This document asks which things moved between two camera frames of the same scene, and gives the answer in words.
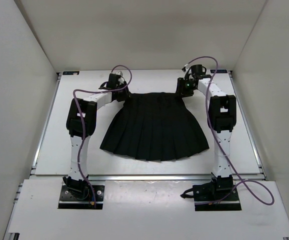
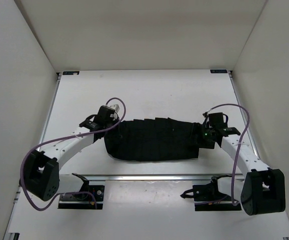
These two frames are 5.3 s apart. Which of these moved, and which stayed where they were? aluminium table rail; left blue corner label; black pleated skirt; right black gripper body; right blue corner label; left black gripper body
Moved: left black gripper body; black pleated skirt; right black gripper body
Stayed: right blue corner label; aluminium table rail; left blue corner label
